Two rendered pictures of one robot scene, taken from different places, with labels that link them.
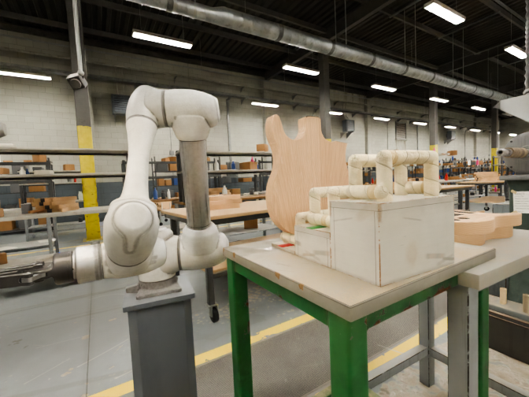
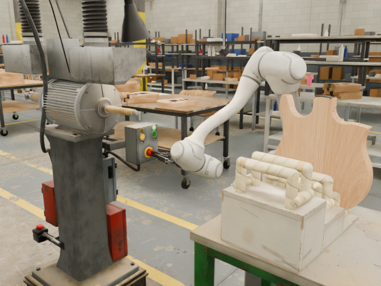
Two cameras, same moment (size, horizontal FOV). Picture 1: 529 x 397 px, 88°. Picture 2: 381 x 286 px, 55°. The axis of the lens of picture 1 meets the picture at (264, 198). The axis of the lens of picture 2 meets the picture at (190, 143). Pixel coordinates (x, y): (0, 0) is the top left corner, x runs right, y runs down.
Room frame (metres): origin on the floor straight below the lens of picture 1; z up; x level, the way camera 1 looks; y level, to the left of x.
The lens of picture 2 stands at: (0.11, -1.20, 1.52)
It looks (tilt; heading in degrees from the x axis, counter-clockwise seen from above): 14 degrees down; 71
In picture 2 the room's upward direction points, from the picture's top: straight up
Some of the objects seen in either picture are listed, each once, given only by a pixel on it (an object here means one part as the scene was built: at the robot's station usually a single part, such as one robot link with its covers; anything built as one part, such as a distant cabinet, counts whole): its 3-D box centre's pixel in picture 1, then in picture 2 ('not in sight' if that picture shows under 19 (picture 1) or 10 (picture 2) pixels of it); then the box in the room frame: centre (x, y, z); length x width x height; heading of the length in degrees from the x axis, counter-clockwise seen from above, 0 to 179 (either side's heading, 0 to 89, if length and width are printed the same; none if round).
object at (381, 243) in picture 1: (392, 231); (271, 221); (0.67, -0.31, 1.02); 0.27 x 0.15 x 0.17; 119
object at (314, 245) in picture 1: (347, 238); (294, 216); (0.81, -0.24, 0.98); 0.27 x 0.16 x 0.09; 119
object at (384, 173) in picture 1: (384, 179); (240, 177); (0.59, -0.26, 1.15); 0.03 x 0.03 x 0.09
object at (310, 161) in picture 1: (312, 176); (320, 152); (0.95, -0.17, 1.17); 0.35 x 0.04 x 0.40; 118
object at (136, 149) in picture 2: not in sight; (130, 146); (0.44, 0.79, 0.99); 0.24 x 0.21 x 0.26; 121
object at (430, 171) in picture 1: (430, 176); (291, 191); (0.67, -0.41, 1.15); 0.03 x 0.03 x 0.09
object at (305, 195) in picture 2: (417, 187); (301, 197); (0.71, -0.40, 1.12); 0.11 x 0.03 x 0.03; 29
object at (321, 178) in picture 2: (336, 191); (303, 174); (0.85, -0.22, 1.12); 0.20 x 0.03 x 0.03; 118
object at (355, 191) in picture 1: (365, 191); (245, 181); (0.62, -0.23, 1.12); 0.11 x 0.03 x 0.03; 29
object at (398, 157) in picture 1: (408, 157); (265, 168); (0.63, -0.33, 1.20); 0.20 x 0.03 x 0.03; 118
